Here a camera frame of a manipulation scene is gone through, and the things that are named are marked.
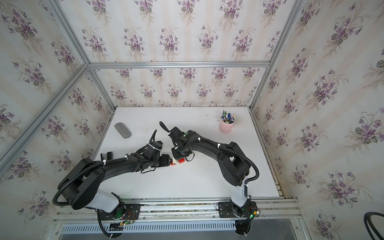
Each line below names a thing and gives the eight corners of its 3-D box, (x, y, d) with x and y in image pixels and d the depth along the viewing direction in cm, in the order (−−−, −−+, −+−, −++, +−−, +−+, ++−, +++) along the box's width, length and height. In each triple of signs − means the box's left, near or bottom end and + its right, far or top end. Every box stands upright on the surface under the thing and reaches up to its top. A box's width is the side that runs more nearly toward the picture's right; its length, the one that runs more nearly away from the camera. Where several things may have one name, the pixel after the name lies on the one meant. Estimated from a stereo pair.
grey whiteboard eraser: (114, 126, 110) (113, 124, 108) (121, 122, 112) (120, 120, 110) (125, 139, 102) (124, 137, 100) (132, 135, 105) (131, 133, 103)
